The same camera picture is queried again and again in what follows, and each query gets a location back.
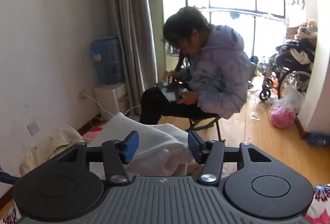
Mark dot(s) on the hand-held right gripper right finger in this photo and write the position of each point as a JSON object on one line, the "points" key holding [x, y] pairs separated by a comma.
{"points": [[196, 148]]}

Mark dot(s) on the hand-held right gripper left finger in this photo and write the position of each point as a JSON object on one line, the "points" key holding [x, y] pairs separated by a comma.
{"points": [[130, 148]]}

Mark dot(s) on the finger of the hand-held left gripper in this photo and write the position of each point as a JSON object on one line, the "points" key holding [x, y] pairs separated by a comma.
{"points": [[7, 178]]}

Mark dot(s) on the cream white garment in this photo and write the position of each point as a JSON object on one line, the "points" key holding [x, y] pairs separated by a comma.
{"points": [[154, 141]]}

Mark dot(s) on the pile of clothes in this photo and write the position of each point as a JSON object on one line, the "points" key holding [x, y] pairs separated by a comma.
{"points": [[304, 54]]}

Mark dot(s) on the green folding stool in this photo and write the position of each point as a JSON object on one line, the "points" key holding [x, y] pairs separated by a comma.
{"points": [[196, 123]]}

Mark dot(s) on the rumpled beige garment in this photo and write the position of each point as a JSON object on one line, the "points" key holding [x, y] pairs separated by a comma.
{"points": [[43, 146]]}

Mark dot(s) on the white water dispenser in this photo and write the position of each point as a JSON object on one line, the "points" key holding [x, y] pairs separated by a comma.
{"points": [[110, 100]]}

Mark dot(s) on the black tablet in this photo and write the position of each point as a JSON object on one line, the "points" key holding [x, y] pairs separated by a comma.
{"points": [[171, 91]]}

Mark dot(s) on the crumpled paper scrap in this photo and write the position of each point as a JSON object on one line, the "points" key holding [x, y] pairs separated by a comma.
{"points": [[254, 115]]}

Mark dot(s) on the blue water jug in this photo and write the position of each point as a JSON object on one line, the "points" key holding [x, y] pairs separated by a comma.
{"points": [[108, 64]]}

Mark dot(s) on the pink plastic bag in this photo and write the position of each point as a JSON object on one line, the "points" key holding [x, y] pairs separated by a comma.
{"points": [[282, 117]]}

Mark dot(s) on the wheelchair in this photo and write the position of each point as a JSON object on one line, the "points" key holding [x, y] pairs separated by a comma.
{"points": [[291, 79]]}

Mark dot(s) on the blue plastic bottle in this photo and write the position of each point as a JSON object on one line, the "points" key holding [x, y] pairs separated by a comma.
{"points": [[317, 139]]}

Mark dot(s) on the pink floral blanket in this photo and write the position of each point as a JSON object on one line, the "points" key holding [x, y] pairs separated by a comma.
{"points": [[319, 211]]}

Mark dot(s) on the grey curtain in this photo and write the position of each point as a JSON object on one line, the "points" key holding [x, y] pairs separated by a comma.
{"points": [[129, 7]]}

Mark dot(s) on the metal drying rack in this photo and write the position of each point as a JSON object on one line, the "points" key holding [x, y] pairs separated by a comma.
{"points": [[245, 12]]}

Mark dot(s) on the white wall switch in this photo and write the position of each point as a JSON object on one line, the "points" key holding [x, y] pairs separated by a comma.
{"points": [[33, 127]]}

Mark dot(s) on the white wall socket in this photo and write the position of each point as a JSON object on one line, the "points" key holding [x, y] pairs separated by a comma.
{"points": [[83, 95]]}

